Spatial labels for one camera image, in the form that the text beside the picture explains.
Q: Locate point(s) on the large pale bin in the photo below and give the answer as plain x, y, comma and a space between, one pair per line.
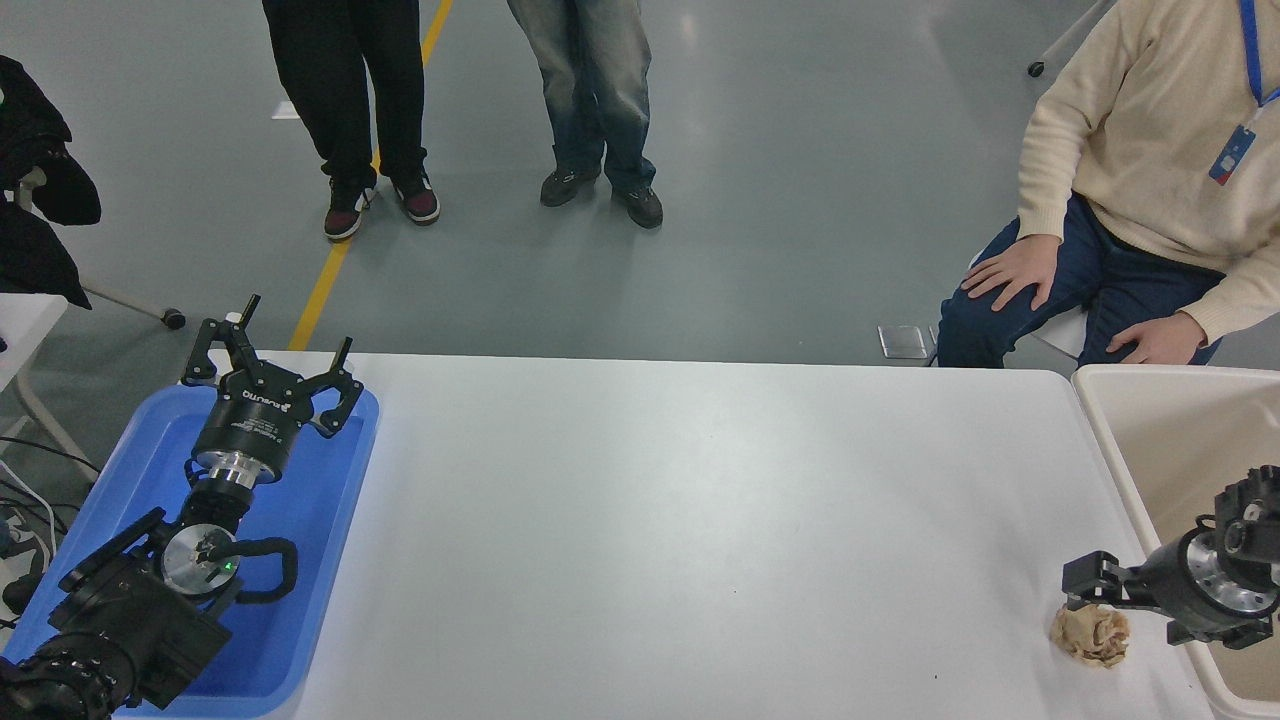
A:
1150, 450

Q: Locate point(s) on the white side table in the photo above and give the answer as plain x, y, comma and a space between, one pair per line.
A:
25, 325

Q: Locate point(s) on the seated person's left hand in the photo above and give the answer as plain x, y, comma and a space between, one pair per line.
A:
1165, 340

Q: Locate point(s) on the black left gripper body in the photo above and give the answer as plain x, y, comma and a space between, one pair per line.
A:
252, 420

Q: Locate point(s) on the seated person's right hand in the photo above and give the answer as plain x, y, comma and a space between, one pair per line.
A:
1010, 270

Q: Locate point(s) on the standing person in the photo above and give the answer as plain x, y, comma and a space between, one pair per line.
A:
340, 90
590, 90

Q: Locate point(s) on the black garment on chair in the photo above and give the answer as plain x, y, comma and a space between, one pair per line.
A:
35, 180

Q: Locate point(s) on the chair leg with caster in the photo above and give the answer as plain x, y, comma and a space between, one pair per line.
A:
1060, 45
130, 303

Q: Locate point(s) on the seated person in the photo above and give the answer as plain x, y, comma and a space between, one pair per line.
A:
1130, 110

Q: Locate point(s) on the silver floor plate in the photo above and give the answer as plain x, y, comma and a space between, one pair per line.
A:
903, 341

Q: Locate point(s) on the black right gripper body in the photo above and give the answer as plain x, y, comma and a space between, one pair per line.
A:
1165, 585

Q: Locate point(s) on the blue plastic tray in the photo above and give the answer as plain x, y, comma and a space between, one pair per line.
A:
320, 520

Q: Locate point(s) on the tan paper ball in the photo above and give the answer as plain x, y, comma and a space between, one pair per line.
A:
1090, 635

